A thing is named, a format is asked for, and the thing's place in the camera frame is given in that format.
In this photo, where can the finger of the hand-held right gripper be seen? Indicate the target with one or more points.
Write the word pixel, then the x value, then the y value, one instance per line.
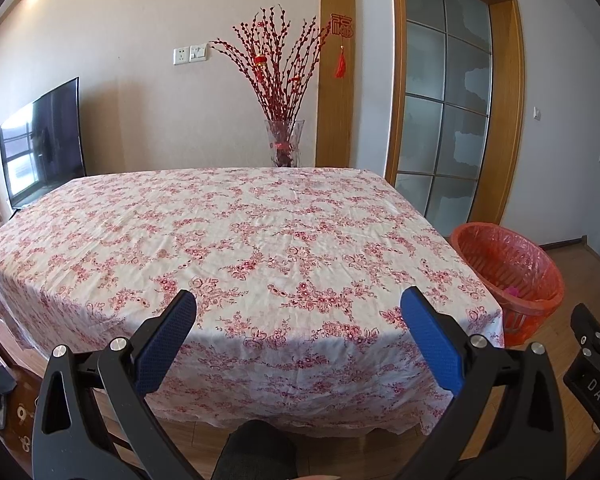
pixel 590 327

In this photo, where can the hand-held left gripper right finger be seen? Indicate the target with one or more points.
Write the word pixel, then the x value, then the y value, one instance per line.
pixel 432 335

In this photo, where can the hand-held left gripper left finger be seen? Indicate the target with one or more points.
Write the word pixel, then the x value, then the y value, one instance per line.
pixel 172 330

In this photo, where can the orange plastic waste basket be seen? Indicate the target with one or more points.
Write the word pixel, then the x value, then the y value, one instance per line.
pixel 522 305

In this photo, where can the pink floral tablecloth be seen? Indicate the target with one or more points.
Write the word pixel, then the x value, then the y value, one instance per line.
pixel 230 270

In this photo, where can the person's leg in dark trousers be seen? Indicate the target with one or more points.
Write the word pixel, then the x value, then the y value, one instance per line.
pixel 257 452

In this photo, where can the brown wooden furniture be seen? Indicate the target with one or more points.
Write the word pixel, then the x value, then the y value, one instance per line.
pixel 22 430

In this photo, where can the clear glass vase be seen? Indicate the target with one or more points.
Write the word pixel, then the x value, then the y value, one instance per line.
pixel 284 142

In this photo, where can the black flat television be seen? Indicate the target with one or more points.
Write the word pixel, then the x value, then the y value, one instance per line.
pixel 42 140

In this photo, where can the frosted glass sliding door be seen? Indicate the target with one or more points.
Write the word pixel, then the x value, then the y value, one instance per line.
pixel 445 100

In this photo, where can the red berry branch bouquet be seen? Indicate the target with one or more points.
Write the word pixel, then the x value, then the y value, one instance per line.
pixel 275 70

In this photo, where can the small white wall switch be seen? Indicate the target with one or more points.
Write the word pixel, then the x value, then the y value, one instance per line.
pixel 537 113

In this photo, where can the wooden door frame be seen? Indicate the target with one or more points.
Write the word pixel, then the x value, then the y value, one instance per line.
pixel 505 95

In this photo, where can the wooden wall pillar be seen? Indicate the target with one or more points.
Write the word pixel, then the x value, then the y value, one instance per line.
pixel 336 100

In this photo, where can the white wall socket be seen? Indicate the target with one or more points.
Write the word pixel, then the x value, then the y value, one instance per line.
pixel 181 55

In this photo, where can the red knot wall ornament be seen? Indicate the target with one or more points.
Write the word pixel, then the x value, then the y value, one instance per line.
pixel 341 27

